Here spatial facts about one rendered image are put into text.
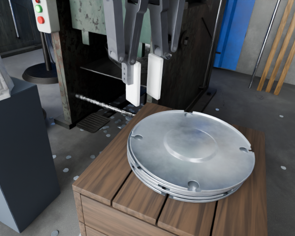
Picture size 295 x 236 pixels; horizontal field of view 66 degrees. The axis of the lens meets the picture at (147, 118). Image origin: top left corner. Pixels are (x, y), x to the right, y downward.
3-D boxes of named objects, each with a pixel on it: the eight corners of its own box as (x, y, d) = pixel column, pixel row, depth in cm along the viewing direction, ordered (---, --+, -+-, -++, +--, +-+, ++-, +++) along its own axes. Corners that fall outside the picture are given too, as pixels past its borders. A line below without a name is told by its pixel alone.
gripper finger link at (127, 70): (134, 50, 32) (115, 54, 30) (134, 84, 34) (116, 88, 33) (128, 47, 33) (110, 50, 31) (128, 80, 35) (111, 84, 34)
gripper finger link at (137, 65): (141, 62, 32) (136, 63, 32) (139, 106, 36) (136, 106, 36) (129, 56, 34) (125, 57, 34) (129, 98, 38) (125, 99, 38)
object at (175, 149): (238, 118, 66) (238, 115, 66) (272, 202, 42) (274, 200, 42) (139, 107, 68) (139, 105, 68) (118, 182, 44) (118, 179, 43)
